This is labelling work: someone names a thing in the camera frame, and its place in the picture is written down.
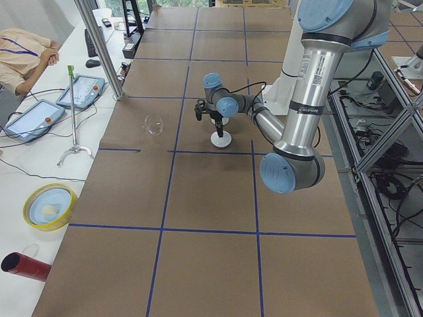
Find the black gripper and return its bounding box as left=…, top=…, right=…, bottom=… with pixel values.
left=194, top=99, right=223, bottom=137

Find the white enamel mug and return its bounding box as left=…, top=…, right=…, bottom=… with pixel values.
left=210, top=118, right=232, bottom=148

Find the clear plastic funnel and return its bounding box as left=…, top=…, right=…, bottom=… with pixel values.
left=141, top=114, right=163, bottom=136

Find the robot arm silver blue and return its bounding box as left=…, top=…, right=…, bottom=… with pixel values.
left=194, top=1, right=391, bottom=194

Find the teach pendant far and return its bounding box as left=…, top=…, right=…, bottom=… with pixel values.
left=73, top=75, right=105, bottom=110

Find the teach pendant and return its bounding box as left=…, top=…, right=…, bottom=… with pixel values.
left=73, top=75, right=105, bottom=110
left=4, top=99, right=65, bottom=142

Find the black computer mouse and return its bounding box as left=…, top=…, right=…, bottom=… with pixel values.
left=85, top=59, right=101, bottom=69

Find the black keyboard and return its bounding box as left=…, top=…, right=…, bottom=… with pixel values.
left=84, top=29, right=97, bottom=57

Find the teach pendant near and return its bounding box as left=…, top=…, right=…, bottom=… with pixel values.
left=4, top=99, right=65, bottom=142

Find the yellow bowl with blue plate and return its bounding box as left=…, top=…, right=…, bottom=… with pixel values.
left=22, top=183, right=78, bottom=232

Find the seated person beige shirt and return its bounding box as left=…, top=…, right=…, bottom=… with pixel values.
left=1, top=28, right=61, bottom=96

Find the red cylinder tube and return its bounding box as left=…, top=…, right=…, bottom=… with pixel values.
left=1, top=252, right=52, bottom=282

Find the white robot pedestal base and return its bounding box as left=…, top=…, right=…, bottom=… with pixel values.
left=262, top=84, right=289, bottom=116

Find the aluminium frame post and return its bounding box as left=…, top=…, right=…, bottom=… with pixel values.
left=74, top=0, right=124, bottom=100

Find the reacher grabber tool green handle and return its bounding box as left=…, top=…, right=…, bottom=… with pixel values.
left=57, top=65, right=95, bottom=166

